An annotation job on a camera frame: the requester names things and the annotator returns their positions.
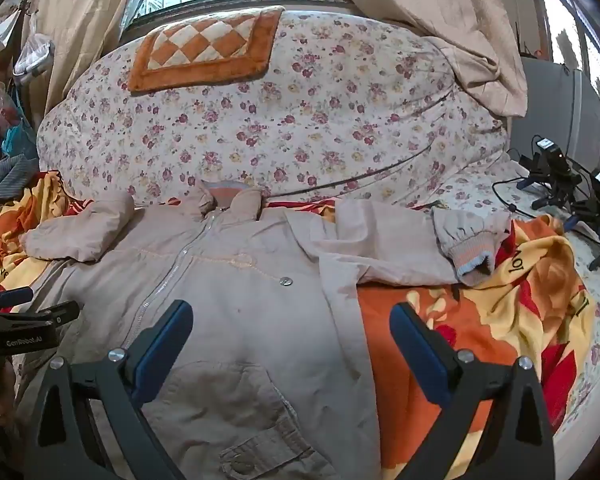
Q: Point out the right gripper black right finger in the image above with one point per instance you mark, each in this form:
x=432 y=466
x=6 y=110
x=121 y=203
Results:
x=517 y=441

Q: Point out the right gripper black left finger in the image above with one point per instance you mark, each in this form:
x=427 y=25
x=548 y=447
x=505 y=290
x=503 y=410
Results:
x=63 y=441

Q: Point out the beige zip jacket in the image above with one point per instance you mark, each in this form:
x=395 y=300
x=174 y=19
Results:
x=275 y=380

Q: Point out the person left hand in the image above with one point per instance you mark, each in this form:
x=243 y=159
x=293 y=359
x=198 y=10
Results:
x=7 y=399

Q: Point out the orange yellow red blanket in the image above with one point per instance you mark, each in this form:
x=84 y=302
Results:
x=532 y=304

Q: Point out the grey striped garment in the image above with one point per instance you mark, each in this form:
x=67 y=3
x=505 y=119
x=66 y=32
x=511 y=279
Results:
x=15 y=174

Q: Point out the teal cloth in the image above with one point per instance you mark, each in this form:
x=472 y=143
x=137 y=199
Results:
x=20 y=138

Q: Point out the clear plastic bag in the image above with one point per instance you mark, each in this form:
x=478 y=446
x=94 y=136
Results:
x=36 y=56

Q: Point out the beige curtain left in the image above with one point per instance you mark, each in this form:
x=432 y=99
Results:
x=80 y=30

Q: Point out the beige curtain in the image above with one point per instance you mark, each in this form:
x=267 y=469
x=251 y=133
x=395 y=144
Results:
x=80 y=30
x=476 y=38

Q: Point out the grey folding panel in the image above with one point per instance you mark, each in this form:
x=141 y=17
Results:
x=562 y=107

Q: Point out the floral white quilt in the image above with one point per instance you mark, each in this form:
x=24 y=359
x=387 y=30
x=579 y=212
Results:
x=348 y=107

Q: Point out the orange checkered plush mat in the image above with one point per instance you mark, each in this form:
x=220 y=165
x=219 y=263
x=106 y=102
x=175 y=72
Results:
x=215 y=48

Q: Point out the beige curtain right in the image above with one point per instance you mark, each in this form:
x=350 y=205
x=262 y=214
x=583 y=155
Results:
x=476 y=38

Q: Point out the black camera tripod rig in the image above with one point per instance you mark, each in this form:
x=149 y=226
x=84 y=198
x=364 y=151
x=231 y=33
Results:
x=565 y=185

